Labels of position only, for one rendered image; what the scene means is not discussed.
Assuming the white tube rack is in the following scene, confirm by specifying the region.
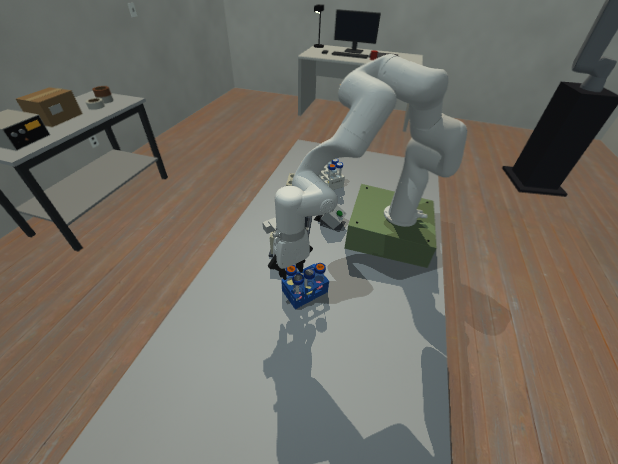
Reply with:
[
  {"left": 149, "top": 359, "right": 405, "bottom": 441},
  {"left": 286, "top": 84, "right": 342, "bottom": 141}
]
[{"left": 318, "top": 165, "right": 345, "bottom": 190}]

